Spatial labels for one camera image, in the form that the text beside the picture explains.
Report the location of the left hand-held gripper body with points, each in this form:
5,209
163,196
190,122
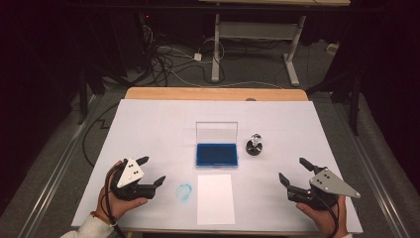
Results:
130,175

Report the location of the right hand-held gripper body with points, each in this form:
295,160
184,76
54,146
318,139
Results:
325,183

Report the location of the person's left hand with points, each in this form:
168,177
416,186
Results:
115,206

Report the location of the person's right hand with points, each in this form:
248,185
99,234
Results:
325,219

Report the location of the large white board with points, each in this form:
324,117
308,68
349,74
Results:
158,132

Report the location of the white paper sheet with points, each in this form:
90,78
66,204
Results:
216,201

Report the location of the black stand leg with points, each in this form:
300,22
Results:
82,99
355,109

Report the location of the round table grommet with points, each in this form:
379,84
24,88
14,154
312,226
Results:
251,99

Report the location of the wooden table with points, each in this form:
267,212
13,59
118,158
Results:
214,93

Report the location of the white power adapter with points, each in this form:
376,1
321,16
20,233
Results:
197,57

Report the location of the white floor socket box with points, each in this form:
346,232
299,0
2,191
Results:
332,49

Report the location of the metal floor rail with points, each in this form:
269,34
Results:
379,191
56,185

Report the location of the white metal desk frame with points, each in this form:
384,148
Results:
257,30

